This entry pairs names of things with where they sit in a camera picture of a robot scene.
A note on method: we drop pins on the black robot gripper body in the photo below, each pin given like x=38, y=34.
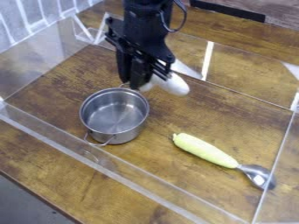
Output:
x=139, y=34

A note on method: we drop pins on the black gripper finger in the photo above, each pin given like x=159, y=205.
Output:
x=123, y=62
x=140, y=73

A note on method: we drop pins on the plush red white mushroom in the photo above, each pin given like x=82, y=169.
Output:
x=174, y=85

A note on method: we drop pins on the silver metal pot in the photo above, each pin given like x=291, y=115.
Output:
x=114, y=115

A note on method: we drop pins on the black bar on table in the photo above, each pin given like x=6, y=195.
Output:
x=228, y=11

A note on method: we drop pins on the yellow plush corn cob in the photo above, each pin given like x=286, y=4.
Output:
x=204, y=150

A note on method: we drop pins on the silver metal spoon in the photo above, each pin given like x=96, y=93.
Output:
x=259, y=175

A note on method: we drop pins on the clear acrylic enclosure wall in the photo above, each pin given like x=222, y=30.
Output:
x=242, y=109

